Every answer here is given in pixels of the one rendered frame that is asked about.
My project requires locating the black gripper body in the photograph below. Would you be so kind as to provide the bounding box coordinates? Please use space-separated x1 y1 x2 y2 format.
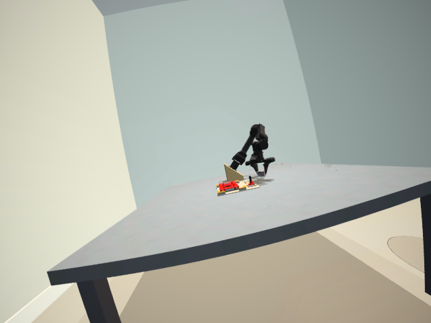
245 150 275 166

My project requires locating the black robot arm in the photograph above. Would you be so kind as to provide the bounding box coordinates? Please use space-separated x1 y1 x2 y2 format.
229 124 268 171

